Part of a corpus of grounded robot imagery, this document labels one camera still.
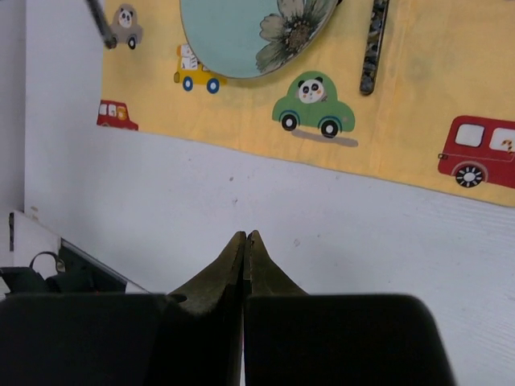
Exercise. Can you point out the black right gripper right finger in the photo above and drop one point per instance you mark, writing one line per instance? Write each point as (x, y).
(261, 276)

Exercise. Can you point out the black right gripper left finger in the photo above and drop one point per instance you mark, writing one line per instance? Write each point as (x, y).
(199, 337)

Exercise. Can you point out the green ceramic plate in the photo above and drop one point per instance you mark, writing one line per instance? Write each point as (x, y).
(246, 39)

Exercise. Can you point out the yellow car-print cloth placemat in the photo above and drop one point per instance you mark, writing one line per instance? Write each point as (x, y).
(441, 115)

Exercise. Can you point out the black-handled metal fork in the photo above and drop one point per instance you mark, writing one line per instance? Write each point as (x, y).
(105, 31)

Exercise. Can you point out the silver metal spoon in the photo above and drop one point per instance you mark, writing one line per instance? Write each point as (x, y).
(373, 47)

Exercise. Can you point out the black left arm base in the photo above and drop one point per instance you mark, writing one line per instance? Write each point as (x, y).
(74, 275)

